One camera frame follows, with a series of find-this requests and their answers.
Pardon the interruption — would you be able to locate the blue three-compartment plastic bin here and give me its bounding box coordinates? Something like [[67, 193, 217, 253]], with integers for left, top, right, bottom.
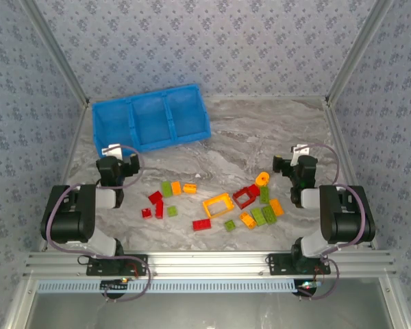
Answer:
[[91, 84, 212, 156]]

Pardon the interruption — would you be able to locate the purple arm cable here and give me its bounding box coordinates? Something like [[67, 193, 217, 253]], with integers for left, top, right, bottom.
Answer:
[[299, 143, 367, 301], [46, 145, 152, 303]]

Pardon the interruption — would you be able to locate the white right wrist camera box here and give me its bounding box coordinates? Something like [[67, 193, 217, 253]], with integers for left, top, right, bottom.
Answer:
[[290, 143, 311, 160]]

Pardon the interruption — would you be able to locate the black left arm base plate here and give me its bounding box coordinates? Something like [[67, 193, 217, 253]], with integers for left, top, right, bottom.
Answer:
[[86, 254, 149, 277]]

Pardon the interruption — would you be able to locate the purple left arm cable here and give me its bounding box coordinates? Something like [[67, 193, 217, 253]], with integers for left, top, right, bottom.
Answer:
[[46, 145, 152, 303]]

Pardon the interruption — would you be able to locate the aluminium frame post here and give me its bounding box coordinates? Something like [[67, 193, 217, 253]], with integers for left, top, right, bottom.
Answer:
[[20, 0, 90, 107], [325, 0, 395, 106]]

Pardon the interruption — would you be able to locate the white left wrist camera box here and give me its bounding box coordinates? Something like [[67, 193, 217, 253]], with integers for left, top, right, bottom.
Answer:
[[101, 143, 123, 159]]

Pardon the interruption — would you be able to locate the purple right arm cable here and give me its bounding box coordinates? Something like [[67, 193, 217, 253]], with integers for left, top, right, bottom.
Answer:
[[299, 143, 367, 301]]

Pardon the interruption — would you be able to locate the aluminium mounting rail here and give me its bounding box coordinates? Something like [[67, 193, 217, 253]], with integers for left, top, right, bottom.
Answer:
[[23, 251, 397, 278]]

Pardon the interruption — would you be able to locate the light blue slotted cable duct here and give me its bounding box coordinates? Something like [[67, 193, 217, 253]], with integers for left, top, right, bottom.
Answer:
[[36, 278, 295, 295]]

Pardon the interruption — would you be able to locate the small LED circuit board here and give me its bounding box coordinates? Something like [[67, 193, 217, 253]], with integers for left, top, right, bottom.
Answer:
[[292, 279, 321, 297], [100, 278, 129, 292]]

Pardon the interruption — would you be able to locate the red lego window frame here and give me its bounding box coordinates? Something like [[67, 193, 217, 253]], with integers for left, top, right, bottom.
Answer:
[[232, 187, 256, 210]]

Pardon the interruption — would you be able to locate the short aluminium frame leg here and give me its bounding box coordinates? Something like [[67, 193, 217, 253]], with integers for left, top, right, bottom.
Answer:
[[1, 277, 38, 329], [379, 277, 411, 329]]

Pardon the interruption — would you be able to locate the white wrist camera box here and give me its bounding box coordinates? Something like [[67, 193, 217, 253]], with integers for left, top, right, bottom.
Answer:
[[290, 143, 311, 160], [101, 143, 123, 159]]

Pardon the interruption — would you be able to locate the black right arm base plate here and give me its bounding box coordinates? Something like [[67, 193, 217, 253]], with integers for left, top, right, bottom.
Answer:
[[266, 253, 332, 277]]

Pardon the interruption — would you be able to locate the orange round lego piece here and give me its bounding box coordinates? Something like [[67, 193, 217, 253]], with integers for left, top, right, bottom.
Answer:
[[255, 171, 271, 188]]

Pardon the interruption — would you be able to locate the orange lego window frame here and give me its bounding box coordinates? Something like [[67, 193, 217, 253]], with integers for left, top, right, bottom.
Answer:
[[201, 192, 236, 219]]

